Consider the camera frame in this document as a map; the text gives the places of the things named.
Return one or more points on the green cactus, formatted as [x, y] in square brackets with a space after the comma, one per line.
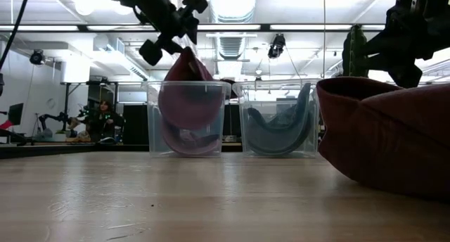
[353, 55]

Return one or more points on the black table frame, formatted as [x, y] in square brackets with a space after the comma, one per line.
[70, 151]

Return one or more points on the person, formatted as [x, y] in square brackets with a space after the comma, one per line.
[103, 122]

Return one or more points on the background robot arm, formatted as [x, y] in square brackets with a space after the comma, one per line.
[52, 118]

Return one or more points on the clear plastic bin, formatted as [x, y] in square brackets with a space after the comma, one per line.
[153, 129]
[246, 94]

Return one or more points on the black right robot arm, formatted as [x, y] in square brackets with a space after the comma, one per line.
[436, 24]

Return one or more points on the black computer monitor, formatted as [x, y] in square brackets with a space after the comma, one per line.
[15, 113]

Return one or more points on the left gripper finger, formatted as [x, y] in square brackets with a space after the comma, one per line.
[192, 31]

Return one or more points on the maroon baseball cap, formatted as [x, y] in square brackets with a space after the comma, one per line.
[190, 105]
[386, 140]
[183, 143]

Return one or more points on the black overhead beam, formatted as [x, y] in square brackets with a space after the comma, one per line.
[263, 27]

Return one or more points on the black hanging camera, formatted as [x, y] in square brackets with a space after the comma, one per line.
[277, 45]

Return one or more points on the white ceiling box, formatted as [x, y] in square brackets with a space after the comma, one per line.
[75, 70]

